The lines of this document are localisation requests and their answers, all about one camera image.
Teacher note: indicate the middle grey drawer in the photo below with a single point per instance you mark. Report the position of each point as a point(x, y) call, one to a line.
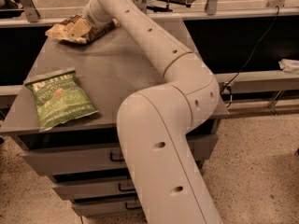
point(89, 186)

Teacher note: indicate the grey metal railing frame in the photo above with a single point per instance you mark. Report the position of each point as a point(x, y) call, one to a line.
point(47, 12)

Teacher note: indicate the white packet on rail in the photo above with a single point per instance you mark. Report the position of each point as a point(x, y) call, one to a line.
point(291, 66)

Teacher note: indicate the brown chip bag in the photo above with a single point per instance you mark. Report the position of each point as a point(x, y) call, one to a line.
point(77, 30)

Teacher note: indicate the bottom grey drawer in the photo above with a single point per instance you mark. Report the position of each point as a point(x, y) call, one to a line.
point(105, 206)

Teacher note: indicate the green chip bag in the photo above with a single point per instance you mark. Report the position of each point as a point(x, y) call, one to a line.
point(58, 98)

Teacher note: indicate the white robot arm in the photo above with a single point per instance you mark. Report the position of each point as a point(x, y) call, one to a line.
point(153, 123)

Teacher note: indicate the grey drawer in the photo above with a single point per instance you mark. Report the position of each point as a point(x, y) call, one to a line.
point(105, 206)
point(74, 153)
point(89, 186)

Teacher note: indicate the top grey drawer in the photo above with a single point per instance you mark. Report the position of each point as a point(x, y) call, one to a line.
point(74, 153)

